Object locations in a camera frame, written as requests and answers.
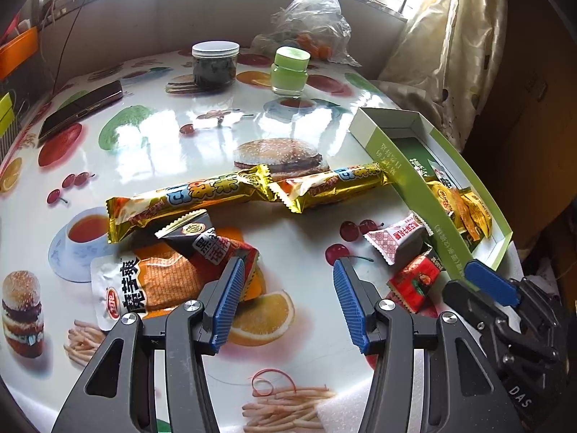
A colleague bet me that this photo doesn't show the white foam sheet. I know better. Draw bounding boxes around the white foam sheet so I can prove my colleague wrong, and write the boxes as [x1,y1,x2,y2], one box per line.
[316,403,375,433]

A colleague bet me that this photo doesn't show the black cable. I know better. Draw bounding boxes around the black cable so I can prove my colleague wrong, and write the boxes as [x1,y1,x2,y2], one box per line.
[49,0,93,95]

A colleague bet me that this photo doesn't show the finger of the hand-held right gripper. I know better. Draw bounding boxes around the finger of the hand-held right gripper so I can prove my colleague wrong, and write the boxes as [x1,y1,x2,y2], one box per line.
[442,280,497,331]
[464,259,523,307]

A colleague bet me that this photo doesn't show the clear plastic bag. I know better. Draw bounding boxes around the clear plastic bag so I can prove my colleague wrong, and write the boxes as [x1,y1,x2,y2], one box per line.
[250,0,361,66]

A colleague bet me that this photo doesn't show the brown wooden cabinet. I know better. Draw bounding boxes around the brown wooden cabinet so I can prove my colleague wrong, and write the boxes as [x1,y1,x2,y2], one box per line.
[464,0,577,235]

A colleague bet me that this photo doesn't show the yellow snack packet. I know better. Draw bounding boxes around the yellow snack packet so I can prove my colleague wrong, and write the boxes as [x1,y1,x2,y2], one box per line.
[426,180,470,235]
[460,189,493,242]

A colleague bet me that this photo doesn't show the small red snack packet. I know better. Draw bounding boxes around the small red snack packet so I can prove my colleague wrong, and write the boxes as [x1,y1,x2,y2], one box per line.
[388,244,445,314]

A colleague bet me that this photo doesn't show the dark smartphone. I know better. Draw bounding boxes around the dark smartphone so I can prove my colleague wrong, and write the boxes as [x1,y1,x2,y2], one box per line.
[38,80,124,143]

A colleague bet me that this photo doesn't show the yellow-green box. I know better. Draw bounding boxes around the yellow-green box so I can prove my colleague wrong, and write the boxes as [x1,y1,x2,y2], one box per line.
[0,92,14,134]

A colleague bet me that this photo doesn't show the red rubber band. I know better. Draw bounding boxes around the red rubber band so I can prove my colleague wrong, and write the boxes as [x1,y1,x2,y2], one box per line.
[251,368,298,398]

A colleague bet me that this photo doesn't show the white lidded dark jar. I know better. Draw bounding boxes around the white lidded dark jar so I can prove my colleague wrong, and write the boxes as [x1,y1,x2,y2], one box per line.
[191,41,241,93]

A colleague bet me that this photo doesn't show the black and red snack packet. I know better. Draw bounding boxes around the black and red snack packet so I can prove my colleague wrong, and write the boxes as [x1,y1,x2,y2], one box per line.
[155,210,260,298]

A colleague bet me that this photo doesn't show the white nougat candy packet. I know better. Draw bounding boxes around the white nougat candy packet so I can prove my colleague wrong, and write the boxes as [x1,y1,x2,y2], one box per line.
[364,211,429,266]

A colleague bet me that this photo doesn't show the cream dotted curtain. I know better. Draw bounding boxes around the cream dotted curtain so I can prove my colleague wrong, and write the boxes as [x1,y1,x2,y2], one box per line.
[376,0,510,152]

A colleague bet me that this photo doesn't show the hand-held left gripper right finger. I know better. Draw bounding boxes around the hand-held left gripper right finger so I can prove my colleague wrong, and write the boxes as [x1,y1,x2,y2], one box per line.
[332,257,512,433]

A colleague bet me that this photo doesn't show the green cardboard box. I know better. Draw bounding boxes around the green cardboard box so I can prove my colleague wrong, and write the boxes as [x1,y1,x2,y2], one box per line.
[351,108,514,280]

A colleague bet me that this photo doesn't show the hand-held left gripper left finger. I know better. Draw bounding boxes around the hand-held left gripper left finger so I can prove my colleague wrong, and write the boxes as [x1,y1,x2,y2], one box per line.
[52,256,246,433]

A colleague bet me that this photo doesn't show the orange box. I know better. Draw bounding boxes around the orange box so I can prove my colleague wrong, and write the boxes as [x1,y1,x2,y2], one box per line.
[0,27,39,66]

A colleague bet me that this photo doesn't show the green lidded glass jar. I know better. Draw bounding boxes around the green lidded glass jar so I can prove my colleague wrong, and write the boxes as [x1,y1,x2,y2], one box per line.
[270,46,312,97]

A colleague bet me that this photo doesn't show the orange konjac snack packet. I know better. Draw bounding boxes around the orange konjac snack packet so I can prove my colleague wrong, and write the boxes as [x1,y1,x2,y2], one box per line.
[90,241,226,332]

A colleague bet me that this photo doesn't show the long golden snack bar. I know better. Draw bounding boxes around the long golden snack bar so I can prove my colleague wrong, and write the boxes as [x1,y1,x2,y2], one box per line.
[106,165,276,244]
[268,162,395,213]

